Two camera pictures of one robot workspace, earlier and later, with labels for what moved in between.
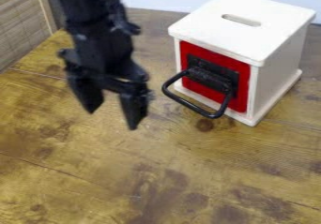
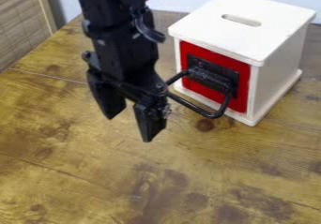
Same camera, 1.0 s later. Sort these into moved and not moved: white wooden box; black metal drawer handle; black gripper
Moved: black gripper
Not moved: black metal drawer handle; white wooden box
